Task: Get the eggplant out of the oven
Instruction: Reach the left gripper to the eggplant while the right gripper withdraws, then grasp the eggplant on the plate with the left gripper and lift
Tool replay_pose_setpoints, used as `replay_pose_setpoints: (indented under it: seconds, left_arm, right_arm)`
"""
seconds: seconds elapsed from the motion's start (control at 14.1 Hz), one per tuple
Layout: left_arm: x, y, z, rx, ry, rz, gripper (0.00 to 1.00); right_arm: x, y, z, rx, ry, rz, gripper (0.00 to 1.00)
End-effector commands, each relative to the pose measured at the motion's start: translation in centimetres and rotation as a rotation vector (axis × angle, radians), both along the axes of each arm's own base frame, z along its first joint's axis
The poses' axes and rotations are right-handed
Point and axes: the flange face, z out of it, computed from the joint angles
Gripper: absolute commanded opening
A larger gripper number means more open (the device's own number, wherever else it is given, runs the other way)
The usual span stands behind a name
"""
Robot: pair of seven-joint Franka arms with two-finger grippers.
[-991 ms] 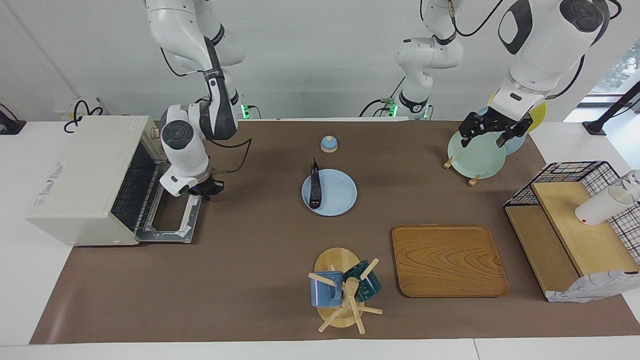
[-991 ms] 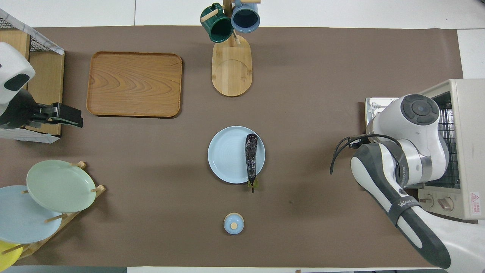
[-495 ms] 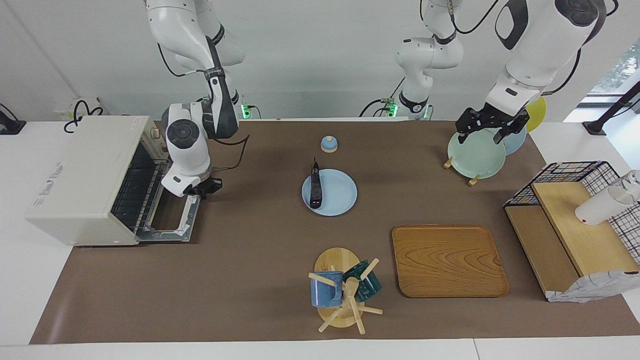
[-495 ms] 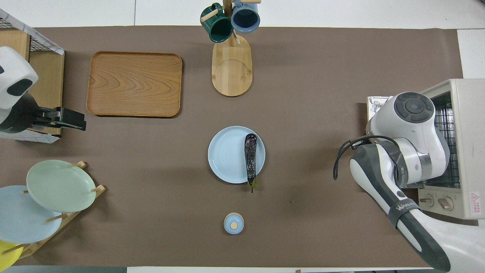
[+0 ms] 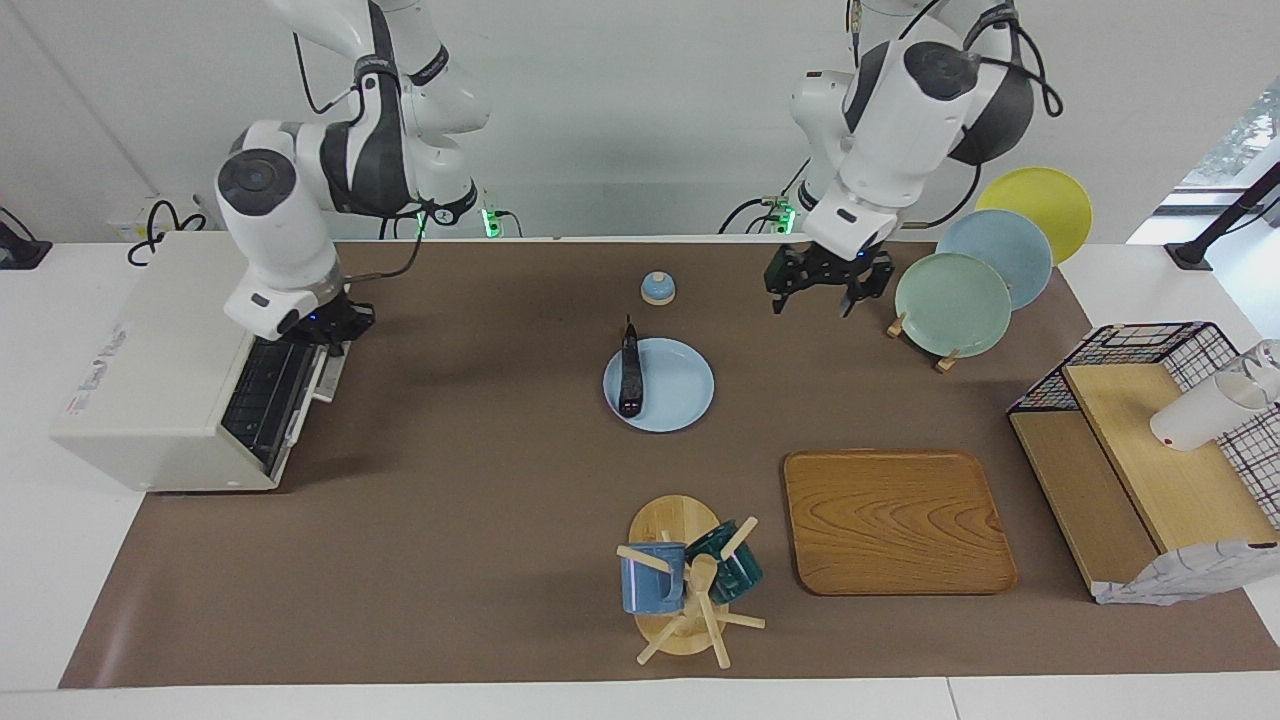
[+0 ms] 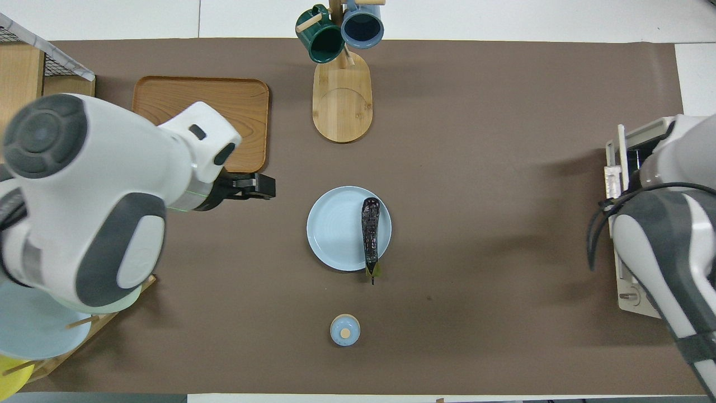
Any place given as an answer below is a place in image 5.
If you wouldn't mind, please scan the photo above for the oven door with glass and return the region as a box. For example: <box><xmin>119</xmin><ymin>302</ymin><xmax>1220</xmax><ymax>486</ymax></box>
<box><xmin>222</xmin><ymin>335</ymin><xmax>349</xmax><ymax>473</ymax></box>

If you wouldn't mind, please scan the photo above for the dark purple eggplant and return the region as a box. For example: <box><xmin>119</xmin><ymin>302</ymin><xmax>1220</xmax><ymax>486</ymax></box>
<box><xmin>619</xmin><ymin>315</ymin><xmax>644</xmax><ymax>418</ymax></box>

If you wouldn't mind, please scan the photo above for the white toaster oven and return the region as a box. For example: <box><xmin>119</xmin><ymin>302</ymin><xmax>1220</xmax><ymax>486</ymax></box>
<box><xmin>50</xmin><ymin>230</ymin><xmax>349</xmax><ymax>493</ymax></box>

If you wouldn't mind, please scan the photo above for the wooden plate rack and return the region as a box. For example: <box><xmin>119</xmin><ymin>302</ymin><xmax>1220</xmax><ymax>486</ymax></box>
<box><xmin>886</xmin><ymin>312</ymin><xmax>961</xmax><ymax>373</ymax></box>

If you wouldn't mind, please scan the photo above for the pale green plate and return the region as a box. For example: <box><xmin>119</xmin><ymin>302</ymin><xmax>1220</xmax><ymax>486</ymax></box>
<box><xmin>894</xmin><ymin>253</ymin><xmax>1013</xmax><ymax>358</ymax></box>

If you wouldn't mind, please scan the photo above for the light blue racked plate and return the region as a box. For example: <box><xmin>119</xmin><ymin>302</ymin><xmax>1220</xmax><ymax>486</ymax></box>
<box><xmin>936</xmin><ymin>209</ymin><xmax>1053</xmax><ymax>311</ymax></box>

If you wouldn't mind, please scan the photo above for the yellow plate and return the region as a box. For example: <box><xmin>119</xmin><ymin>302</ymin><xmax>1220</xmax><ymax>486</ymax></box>
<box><xmin>975</xmin><ymin>166</ymin><xmax>1093</xmax><ymax>266</ymax></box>

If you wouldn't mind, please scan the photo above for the wooden serving tray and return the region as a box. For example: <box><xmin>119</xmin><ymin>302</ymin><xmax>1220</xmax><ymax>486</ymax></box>
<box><xmin>783</xmin><ymin>450</ymin><xmax>1019</xmax><ymax>597</ymax></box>

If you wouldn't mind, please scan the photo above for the brown table mat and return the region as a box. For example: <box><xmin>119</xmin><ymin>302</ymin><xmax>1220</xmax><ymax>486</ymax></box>
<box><xmin>58</xmin><ymin>240</ymin><xmax>1280</xmax><ymax>689</ymax></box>

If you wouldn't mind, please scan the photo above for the wooden mug tree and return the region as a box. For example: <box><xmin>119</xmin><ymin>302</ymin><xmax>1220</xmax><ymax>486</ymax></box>
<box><xmin>616</xmin><ymin>494</ymin><xmax>767</xmax><ymax>669</ymax></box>

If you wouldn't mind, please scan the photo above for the dark green mug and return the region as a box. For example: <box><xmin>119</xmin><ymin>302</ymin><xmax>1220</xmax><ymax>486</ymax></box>
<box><xmin>685</xmin><ymin>521</ymin><xmax>764</xmax><ymax>606</ymax></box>

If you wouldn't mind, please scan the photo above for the black clamp stand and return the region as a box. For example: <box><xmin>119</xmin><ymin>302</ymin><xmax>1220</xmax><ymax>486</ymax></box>
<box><xmin>1165</xmin><ymin>160</ymin><xmax>1280</xmax><ymax>271</ymax></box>

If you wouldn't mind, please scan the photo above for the blue mug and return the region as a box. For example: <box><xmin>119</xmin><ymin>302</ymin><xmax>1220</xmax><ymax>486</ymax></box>
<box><xmin>620</xmin><ymin>543</ymin><xmax>689</xmax><ymax>616</ymax></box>

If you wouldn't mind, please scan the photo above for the white cup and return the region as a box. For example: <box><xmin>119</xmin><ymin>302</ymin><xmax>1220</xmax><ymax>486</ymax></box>
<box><xmin>1149</xmin><ymin>372</ymin><xmax>1276</xmax><ymax>452</ymax></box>

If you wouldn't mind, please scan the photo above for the wooden shelf box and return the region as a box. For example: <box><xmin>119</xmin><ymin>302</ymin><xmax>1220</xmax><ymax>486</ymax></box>
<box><xmin>1008</xmin><ymin>362</ymin><xmax>1280</xmax><ymax>599</ymax></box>

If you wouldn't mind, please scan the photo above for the white patterned cloth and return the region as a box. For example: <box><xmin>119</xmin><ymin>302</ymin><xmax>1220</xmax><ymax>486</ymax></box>
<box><xmin>1092</xmin><ymin>540</ymin><xmax>1280</xmax><ymax>607</ymax></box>

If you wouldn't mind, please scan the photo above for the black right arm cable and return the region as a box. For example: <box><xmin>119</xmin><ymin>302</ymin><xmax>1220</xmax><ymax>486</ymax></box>
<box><xmin>290</xmin><ymin>30</ymin><xmax>433</xmax><ymax>286</ymax></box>

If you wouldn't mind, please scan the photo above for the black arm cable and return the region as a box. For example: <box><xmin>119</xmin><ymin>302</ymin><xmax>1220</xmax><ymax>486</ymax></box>
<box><xmin>998</xmin><ymin>12</ymin><xmax>1064</xmax><ymax>119</ymax></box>
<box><xmin>290</xmin><ymin>30</ymin><xmax>433</xmax><ymax>286</ymax></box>

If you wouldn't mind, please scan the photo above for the black oven power cable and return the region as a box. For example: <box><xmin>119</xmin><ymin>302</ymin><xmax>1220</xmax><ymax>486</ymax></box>
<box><xmin>127</xmin><ymin>198</ymin><xmax>208</xmax><ymax>267</ymax></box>

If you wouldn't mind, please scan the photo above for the black wire basket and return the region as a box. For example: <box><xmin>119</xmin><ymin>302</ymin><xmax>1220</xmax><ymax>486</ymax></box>
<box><xmin>1007</xmin><ymin>321</ymin><xmax>1280</xmax><ymax>531</ymax></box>

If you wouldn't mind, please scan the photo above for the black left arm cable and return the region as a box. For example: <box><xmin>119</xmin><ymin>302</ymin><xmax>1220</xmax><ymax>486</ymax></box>
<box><xmin>998</xmin><ymin>12</ymin><xmax>1064</xmax><ymax>119</ymax></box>

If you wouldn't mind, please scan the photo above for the black desk mount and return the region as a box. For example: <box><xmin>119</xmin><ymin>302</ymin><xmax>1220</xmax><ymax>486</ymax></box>
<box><xmin>0</xmin><ymin>205</ymin><xmax>53</xmax><ymax>271</ymax></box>

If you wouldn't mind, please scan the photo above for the window with dark frame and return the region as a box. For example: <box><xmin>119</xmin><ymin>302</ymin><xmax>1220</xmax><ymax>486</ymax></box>
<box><xmin>1155</xmin><ymin>80</ymin><xmax>1280</xmax><ymax>216</ymax></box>

